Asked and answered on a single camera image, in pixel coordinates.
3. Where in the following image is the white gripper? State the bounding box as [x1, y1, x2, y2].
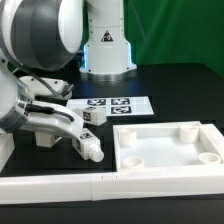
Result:
[22, 101, 84, 138]

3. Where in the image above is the white square table top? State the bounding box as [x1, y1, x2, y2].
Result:
[113, 121, 224, 172]

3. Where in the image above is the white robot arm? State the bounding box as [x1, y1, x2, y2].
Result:
[0, 0, 84, 138]

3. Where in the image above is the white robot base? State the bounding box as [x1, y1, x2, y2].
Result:
[80, 0, 137, 81]

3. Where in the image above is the white sheet with tags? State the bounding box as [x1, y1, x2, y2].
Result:
[67, 96, 154, 116]

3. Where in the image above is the white left fence wall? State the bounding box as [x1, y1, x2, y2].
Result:
[0, 133, 15, 172]

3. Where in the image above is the white fence wall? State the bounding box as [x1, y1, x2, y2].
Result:
[0, 165, 224, 205]
[199, 124, 224, 157]
[0, 133, 15, 172]

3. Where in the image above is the white front fence wall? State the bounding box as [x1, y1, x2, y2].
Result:
[0, 165, 224, 205]

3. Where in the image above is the white right fence wall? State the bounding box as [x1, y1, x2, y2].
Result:
[199, 124, 224, 157]

